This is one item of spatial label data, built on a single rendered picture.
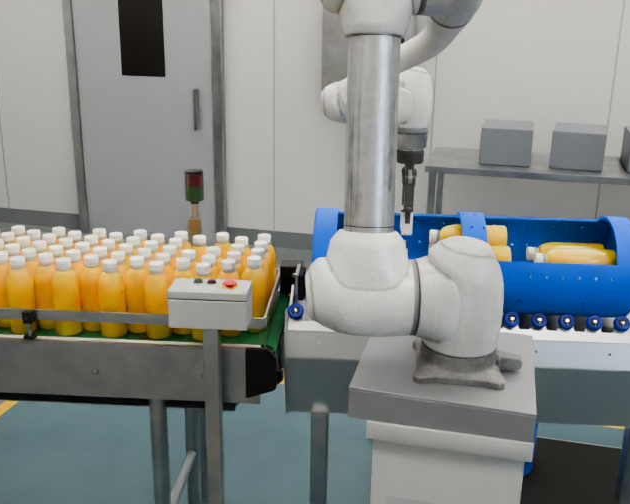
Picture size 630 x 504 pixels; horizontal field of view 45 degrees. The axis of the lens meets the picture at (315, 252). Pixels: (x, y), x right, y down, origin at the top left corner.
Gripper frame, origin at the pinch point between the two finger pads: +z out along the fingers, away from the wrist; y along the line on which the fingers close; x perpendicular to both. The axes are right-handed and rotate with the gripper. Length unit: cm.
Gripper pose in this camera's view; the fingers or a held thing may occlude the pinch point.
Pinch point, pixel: (406, 221)
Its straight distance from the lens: 212.8
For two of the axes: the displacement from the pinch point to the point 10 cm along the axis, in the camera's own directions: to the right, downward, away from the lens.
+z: -0.2, 9.5, 3.1
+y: 0.6, -3.0, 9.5
